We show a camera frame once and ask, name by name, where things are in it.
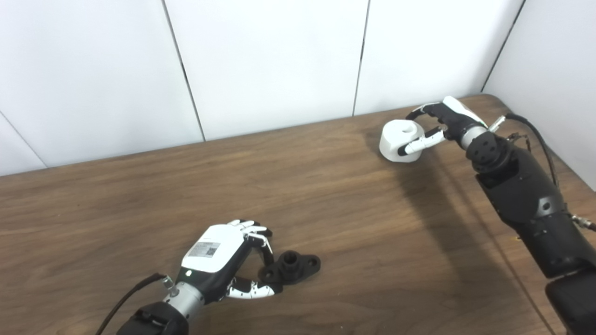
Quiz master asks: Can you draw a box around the black plastic holder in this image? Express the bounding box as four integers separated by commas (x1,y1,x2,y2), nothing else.
257,250,322,286

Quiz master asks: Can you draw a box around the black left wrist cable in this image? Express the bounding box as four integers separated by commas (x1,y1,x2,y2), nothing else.
95,273,175,335

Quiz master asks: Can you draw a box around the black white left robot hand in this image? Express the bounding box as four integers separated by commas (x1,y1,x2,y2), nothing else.
177,219,284,305

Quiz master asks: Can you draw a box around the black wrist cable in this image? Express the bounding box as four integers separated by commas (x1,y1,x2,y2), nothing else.
488,113,596,232
95,273,175,335

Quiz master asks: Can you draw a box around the round white plastic piece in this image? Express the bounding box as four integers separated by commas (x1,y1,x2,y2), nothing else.
379,120,426,163

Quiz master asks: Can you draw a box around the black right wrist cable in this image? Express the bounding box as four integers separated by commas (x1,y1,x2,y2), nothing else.
488,113,596,232

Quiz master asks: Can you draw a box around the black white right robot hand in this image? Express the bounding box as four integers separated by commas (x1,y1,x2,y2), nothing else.
397,96,488,157

